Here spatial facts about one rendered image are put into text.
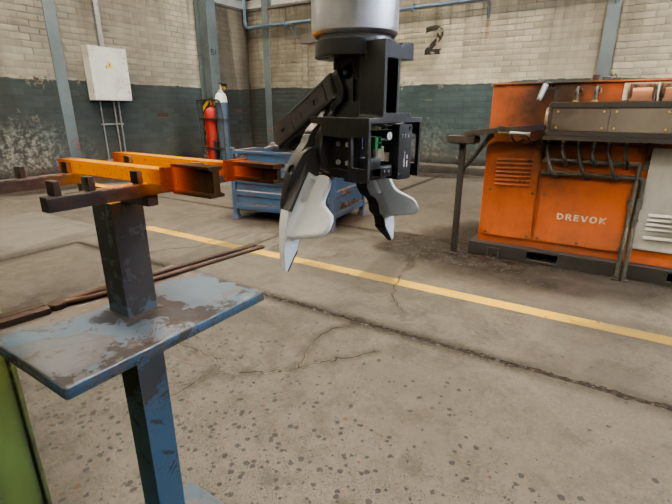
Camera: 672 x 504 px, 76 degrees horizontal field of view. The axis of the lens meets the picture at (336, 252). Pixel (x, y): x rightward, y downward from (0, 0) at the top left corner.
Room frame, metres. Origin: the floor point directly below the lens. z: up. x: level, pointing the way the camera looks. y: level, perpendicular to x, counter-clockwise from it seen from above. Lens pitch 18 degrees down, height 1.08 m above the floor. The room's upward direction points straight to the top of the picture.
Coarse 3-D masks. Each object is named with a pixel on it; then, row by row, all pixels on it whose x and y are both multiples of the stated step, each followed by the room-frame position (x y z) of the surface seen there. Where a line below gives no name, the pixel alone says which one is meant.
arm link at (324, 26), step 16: (320, 0) 0.39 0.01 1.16; (336, 0) 0.38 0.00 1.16; (352, 0) 0.38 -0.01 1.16; (368, 0) 0.38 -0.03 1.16; (384, 0) 0.39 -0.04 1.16; (320, 16) 0.39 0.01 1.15; (336, 16) 0.38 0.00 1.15; (352, 16) 0.38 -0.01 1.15; (368, 16) 0.38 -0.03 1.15; (384, 16) 0.39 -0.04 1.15; (320, 32) 0.40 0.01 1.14; (336, 32) 0.39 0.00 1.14; (352, 32) 0.39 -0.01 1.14; (368, 32) 0.39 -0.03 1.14; (384, 32) 0.39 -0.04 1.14
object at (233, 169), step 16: (144, 160) 0.87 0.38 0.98; (160, 160) 0.84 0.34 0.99; (176, 160) 0.82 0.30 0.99; (192, 160) 0.79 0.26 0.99; (208, 160) 0.78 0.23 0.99; (224, 160) 0.73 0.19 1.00; (240, 160) 0.75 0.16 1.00; (224, 176) 0.73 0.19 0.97; (240, 176) 0.73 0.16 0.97; (256, 176) 0.71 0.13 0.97; (272, 176) 0.70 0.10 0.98
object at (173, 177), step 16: (64, 160) 0.80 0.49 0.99; (80, 160) 0.78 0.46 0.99; (96, 160) 0.78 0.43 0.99; (112, 176) 0.72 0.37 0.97; (128, 176) 0.70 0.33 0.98; (144, 176) 0.68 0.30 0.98; (160, 176) 0.64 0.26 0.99; (176, 176) 0.65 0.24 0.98; (192, 176) 0.63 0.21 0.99; (208, 176) 0.61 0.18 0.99; (176, 192) 0.64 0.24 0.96; (192, 192) 0.62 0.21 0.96; (208, 192) 0.61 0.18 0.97
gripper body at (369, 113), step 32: (352, 64) 0.40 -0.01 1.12; (384, 64) 0.37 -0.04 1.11; (352, 96) 0.40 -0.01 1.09; (384, 96) 0.37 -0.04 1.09; (320, 128) 0.41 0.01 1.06; (352, 128) 0.37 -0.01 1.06; (384, 128) 0.38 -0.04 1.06; (416, 128) 0.41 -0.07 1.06; (320, 160) 0.40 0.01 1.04; (352, 160) 0.37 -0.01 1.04; (384, 160) 0.39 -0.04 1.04; (416, 160) 0.40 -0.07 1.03
